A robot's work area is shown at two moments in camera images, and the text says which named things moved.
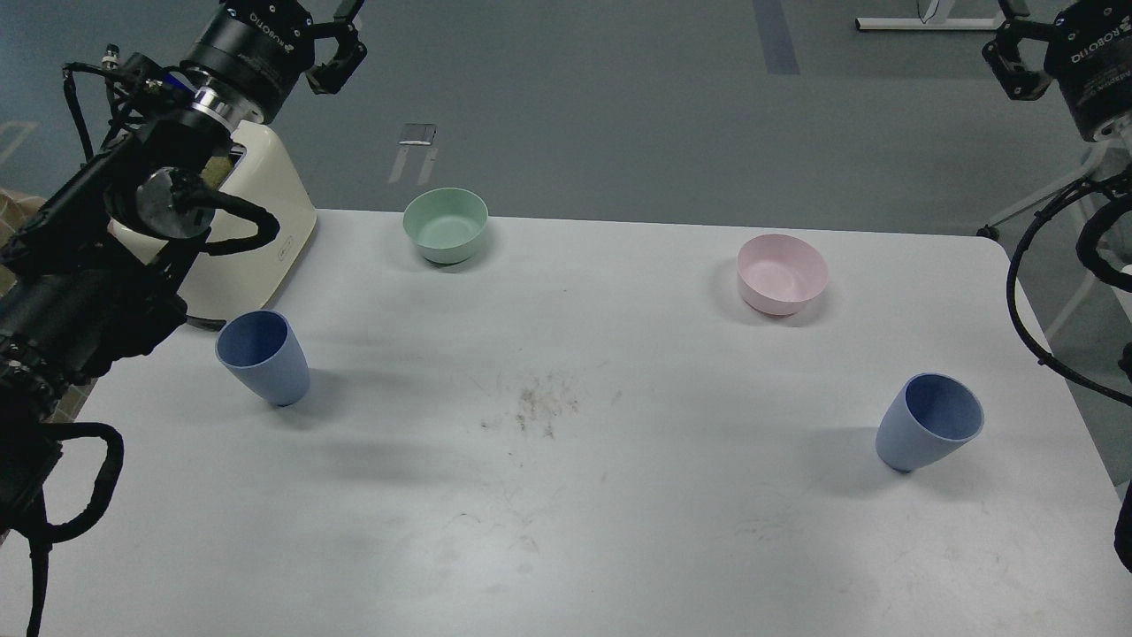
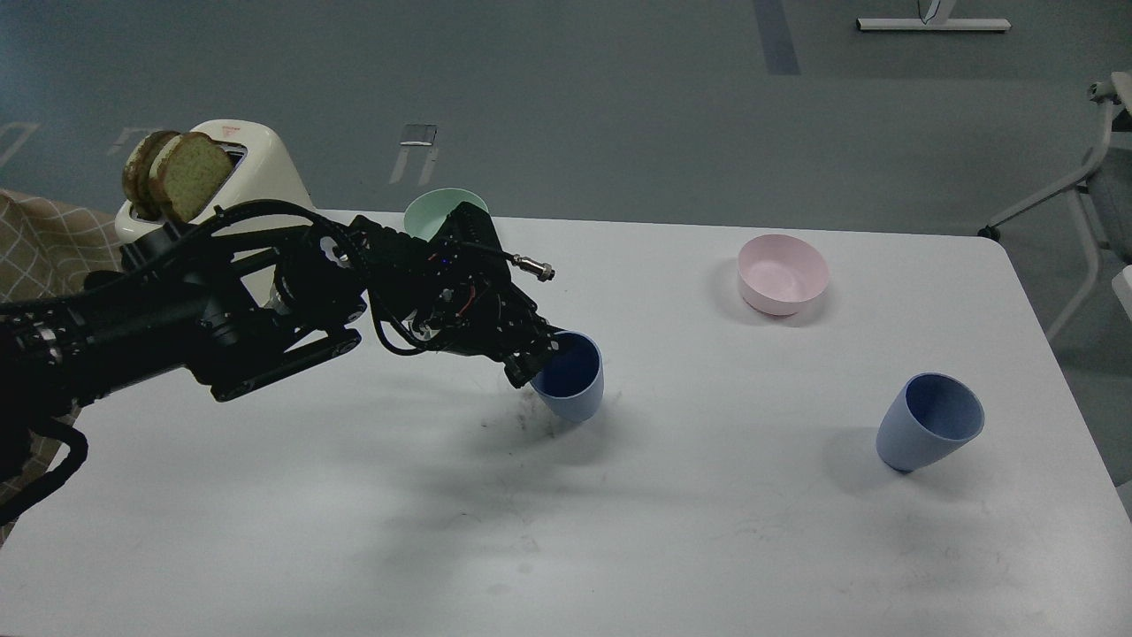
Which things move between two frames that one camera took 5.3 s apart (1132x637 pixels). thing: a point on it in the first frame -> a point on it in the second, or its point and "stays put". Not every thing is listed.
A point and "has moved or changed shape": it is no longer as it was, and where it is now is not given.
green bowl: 447,223 stays put
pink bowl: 779,274 stays put
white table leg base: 934,20 stays put
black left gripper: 265,47 -> 455,294
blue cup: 261,349 has moved or changed shape
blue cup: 932,415 stays put
